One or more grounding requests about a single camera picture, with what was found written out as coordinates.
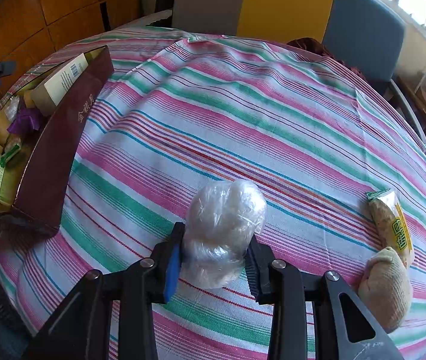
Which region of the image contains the purple snack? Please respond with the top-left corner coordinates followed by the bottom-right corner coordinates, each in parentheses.
top-left (7, 108), bottom-right (43, 136)

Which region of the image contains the white cardboard box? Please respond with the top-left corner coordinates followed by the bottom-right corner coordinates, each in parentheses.
top-left (31, 53), bottom-right (88, 116)

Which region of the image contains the clear plastic bundle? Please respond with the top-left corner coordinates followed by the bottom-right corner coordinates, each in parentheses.
top-left (181, 180), bottom-right (267, 289)

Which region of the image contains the orange cracker snack pack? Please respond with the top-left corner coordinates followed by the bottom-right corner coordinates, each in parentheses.
top-left (0, 134), bottom-right (22, 168)

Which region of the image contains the rolled white sock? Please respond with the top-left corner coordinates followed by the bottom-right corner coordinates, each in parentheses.
top-left (358, 246), bottom-right (413, 333)

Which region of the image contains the wooden wardrobe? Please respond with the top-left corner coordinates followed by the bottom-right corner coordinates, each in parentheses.
top-left (0, 0), bottom-right (140, 94)

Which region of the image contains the maroon gold tin box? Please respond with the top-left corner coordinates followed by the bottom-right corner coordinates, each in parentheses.
top-left (0, 46), bottom-right (114, 236)

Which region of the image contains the yellow green snack pack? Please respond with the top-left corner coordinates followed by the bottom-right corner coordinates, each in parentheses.
top-left (366, 189), bottom-right (415, 268)

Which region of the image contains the striped tablecloth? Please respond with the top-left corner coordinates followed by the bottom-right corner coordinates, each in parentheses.
top-left (0, 27), bottom-right (426, 359)

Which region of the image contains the dark red cloth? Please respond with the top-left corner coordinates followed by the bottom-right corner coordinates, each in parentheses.
top-left (288, 37), bottom-right (366, 80)

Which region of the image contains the grey yellow blue chair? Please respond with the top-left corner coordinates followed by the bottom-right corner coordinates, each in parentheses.
top-left (137, 0), bottom-right (426, 143)

